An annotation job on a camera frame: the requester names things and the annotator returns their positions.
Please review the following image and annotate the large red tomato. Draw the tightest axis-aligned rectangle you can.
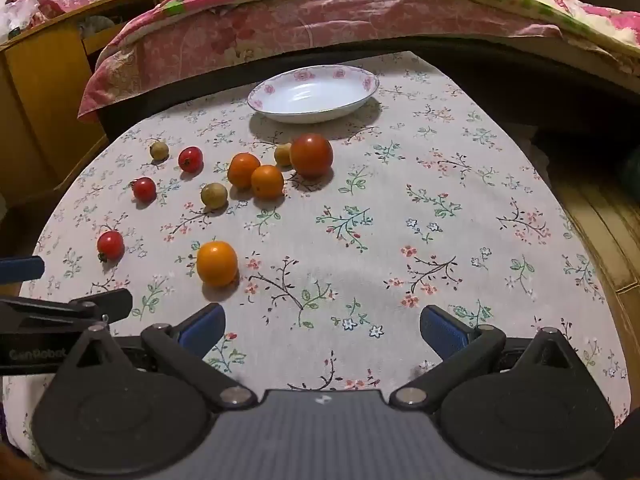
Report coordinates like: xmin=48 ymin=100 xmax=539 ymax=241
xmin=290 ymin=133 xmax=334 ymax=179

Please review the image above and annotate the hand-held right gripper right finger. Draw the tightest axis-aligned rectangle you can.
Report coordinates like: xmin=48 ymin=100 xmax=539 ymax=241
xmin=389 ymin=305 xmax=586 ymax=409

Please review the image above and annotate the pink floral quilt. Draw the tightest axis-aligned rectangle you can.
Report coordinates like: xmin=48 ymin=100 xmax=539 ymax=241
xmin=76 ymin=0 xmax=640 ymax=123

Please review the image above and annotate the dark bed frame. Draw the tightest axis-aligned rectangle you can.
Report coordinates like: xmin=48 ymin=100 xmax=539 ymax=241
xmin=95 ymin=42 xmax=640 ymax=161

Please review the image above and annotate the yellow wooden cabinet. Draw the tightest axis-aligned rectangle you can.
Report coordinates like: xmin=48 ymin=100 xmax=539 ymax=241
xmin=0 ymin=0 xmax=181 ymax=206

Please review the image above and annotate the orange mandarin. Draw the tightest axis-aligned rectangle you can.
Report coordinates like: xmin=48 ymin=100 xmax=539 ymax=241
xmin=196 ymin=241 xmax=239 ymax=288
xmin=250 ymin=165 xmax=285 ymax=200
xmin=227 ymin=152 xmax=262 ymax=190

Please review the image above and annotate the red cherry tomato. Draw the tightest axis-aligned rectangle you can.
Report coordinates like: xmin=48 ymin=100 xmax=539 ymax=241
xmin=131 ymin=177 xmax=157 ymax=204
xmin=178 ymin=146 xmax=203 ymax=173
xmin=97 ymin=230 xmax=125 ymax=263

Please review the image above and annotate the floral print tablecloth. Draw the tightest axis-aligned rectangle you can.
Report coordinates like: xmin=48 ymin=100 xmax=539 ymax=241
xmin=2 ymin=51 xmax=632 ymax=461

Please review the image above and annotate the clear plastic bag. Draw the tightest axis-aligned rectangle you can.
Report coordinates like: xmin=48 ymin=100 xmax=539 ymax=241
xmin=0 ymin=0 xmax=48 ymax=41

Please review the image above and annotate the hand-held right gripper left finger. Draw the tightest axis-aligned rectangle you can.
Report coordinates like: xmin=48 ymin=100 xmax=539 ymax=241
xmin=62 ymin=303 xmax=258 ymax=409

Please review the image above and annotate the white floral rim plate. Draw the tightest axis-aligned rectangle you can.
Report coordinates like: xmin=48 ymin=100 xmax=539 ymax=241
xmin=247 ymin=65 xmax=380 ymax=124

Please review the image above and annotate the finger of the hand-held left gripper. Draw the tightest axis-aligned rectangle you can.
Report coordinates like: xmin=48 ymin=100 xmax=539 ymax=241
xmin=0 ymin=288 xmax=134 ymax=331
xmin=0 ymin=256 xmax=45 ymax=285

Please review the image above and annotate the grey green cloth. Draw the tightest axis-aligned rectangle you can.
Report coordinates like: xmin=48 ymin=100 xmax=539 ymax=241
xmin=82 ymin=14 xmax=123 ymax=38

